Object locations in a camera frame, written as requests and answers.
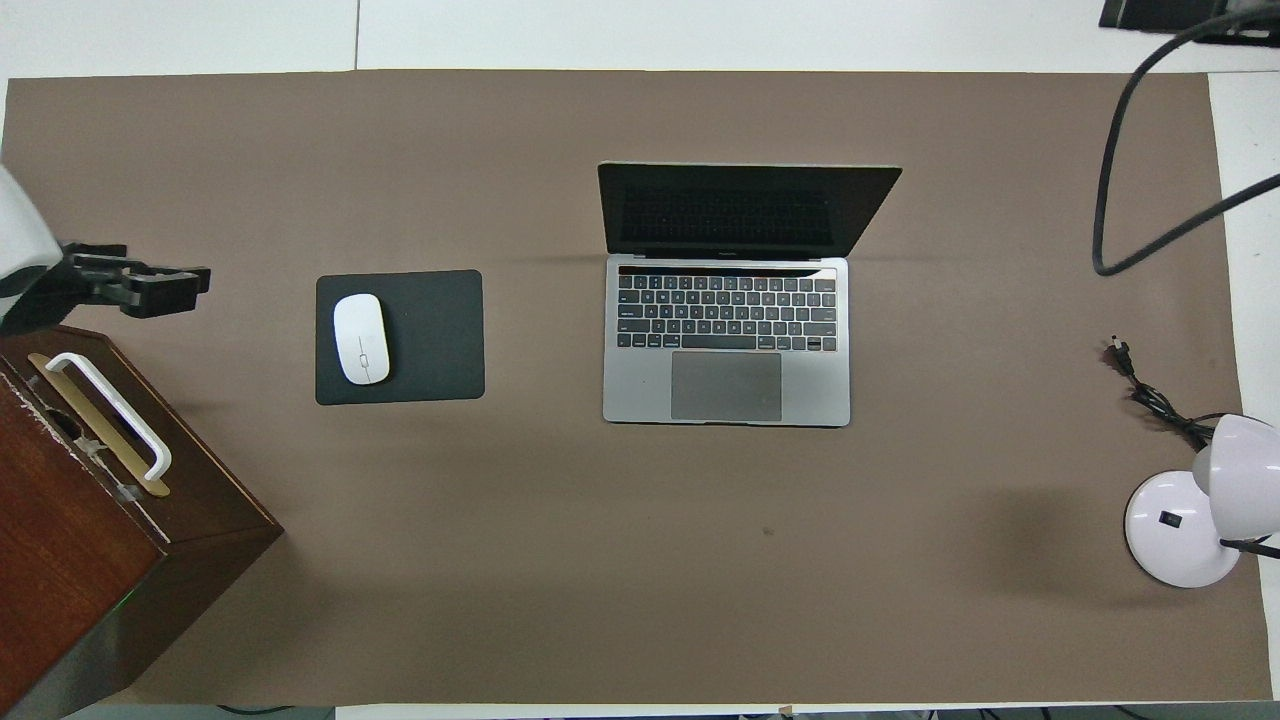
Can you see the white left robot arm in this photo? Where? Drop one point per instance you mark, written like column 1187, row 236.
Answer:
column 20, row 230

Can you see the silver grey laptop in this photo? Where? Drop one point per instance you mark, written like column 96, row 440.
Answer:
column 725, row 385

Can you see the black mouse pad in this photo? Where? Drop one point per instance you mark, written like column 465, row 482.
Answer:
column 440, row 340

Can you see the white desk lamp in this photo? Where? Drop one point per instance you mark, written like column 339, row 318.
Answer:
column 1175, row 520

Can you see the brown table mat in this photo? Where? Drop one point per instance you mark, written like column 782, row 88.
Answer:
column 640, row 560

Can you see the white computer mouse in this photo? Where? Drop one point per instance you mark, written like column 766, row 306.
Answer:
column 361, row 338

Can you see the black flat stand foot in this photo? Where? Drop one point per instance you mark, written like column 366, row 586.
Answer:
column 1160, row 12

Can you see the dark brown wooden box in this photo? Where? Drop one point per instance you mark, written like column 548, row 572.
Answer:
column 90, row 560

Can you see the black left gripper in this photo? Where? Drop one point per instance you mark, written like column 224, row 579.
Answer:
column 60, row 280

